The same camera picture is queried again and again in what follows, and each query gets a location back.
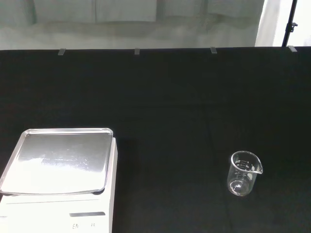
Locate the black bench cloth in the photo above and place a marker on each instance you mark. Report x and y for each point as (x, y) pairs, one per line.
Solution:
(170, 109)

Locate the clear tape strip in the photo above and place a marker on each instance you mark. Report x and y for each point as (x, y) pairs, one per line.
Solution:
(292, 48)
(62, 52)
(137, 51)
(213, 50)

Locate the pale backdrop board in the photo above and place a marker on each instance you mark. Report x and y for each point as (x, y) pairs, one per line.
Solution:
(126, 23)

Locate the white electronic balance steel pan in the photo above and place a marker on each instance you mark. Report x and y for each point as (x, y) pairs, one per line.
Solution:
(60, 165)

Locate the black tripod stand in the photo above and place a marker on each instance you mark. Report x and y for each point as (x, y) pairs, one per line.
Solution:
(290, 23)

